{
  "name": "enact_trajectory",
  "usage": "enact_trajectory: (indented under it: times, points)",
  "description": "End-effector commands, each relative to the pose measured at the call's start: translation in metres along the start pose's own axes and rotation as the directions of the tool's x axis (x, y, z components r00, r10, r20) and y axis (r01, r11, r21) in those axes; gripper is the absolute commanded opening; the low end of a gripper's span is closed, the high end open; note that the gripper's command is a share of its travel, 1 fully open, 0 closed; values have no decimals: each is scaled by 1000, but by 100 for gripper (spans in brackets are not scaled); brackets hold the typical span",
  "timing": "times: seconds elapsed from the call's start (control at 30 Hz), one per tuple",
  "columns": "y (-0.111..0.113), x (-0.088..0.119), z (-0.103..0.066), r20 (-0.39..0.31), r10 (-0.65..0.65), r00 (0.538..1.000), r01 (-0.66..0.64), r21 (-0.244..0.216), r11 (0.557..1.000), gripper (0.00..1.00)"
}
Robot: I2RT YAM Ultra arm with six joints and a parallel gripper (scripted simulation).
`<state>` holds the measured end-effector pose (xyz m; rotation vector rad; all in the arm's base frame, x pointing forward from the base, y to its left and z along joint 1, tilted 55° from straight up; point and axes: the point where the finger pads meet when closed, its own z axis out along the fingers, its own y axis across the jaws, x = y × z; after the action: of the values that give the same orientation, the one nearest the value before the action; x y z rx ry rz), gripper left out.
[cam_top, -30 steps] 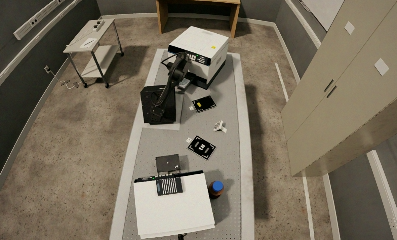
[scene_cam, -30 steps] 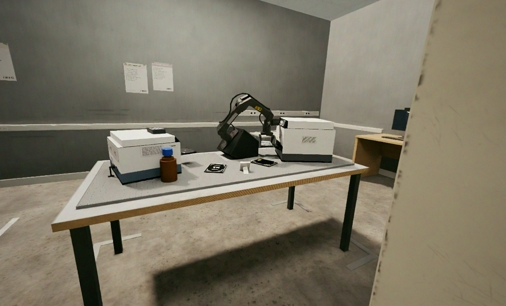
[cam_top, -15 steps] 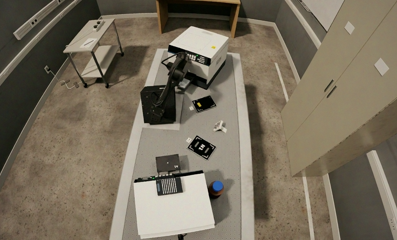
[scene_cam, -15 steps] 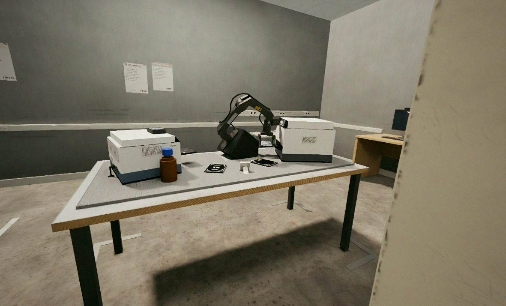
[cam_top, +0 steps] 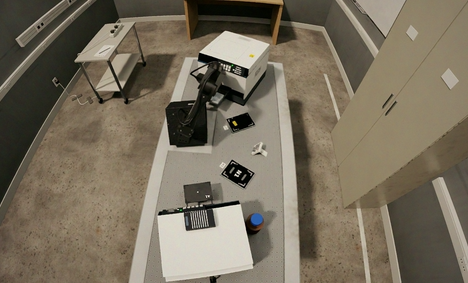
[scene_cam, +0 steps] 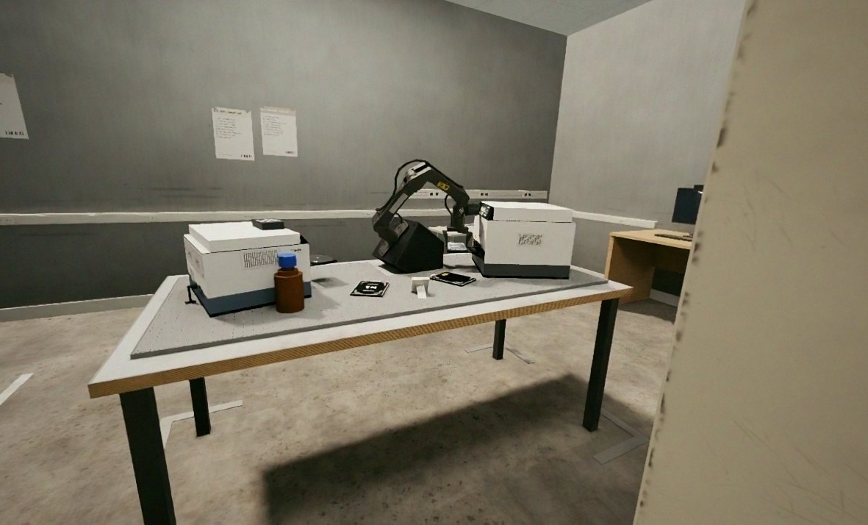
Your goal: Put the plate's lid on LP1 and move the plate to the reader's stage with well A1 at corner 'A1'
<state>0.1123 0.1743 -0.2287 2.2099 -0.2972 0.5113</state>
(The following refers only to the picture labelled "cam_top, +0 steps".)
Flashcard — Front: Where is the brown bottle with blue cap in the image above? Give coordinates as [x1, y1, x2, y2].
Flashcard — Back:
[245, 213, 264, 235]

